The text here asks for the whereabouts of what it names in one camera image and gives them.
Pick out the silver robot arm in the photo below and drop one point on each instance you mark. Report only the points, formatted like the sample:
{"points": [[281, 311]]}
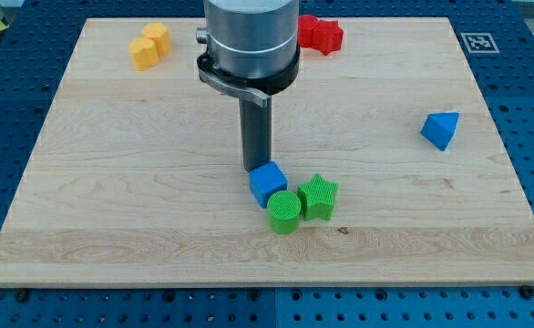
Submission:
{"points": [[252, 50]]}

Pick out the yellow heart block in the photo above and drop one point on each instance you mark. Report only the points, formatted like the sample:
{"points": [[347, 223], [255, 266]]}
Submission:
{"points": [[143, 52]]}

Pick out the blue cube block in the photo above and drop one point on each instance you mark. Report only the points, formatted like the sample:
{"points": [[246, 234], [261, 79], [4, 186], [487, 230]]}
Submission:
{"points": [[266, 180]]}

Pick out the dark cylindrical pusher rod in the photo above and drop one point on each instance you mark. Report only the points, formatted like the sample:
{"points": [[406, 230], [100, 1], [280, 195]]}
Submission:
{"points": [[256, 134]]}

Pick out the green cylinder block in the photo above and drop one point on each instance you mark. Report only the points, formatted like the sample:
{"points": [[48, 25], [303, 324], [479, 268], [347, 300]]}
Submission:
{"points": [[284, 208]]}

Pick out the green star block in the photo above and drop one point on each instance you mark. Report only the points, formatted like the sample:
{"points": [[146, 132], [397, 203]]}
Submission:
{"points": [[318, 198]]}

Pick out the wooden board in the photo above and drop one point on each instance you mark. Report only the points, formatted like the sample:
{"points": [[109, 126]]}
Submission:
{"points": [[136, 179]]}

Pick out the red star block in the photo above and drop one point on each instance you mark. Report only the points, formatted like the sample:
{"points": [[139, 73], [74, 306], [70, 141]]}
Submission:
{"points": [[327, 37]]}

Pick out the yellow pentagon block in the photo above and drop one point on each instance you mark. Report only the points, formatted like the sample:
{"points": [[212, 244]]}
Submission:
{"points": [[159, 34]]}

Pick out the blue triangular prism block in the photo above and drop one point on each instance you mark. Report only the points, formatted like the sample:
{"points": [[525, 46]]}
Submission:
{"points": [[440, 128]]}

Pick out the white fiducial marker tag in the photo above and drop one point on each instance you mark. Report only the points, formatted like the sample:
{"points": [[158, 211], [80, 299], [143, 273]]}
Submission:
{"points": [[479, 43]]}

